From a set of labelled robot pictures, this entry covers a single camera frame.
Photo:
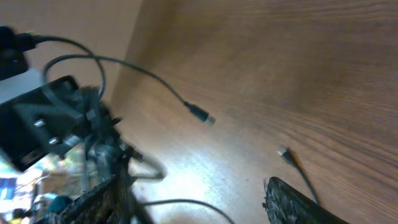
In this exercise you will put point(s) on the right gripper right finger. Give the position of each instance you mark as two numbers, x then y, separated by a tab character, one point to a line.
286	205

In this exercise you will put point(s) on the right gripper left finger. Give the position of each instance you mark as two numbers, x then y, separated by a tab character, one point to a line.
111	201

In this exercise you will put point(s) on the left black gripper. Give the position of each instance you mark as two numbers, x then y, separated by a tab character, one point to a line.
55	118

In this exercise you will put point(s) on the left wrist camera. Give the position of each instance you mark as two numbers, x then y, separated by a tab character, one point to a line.
16	75

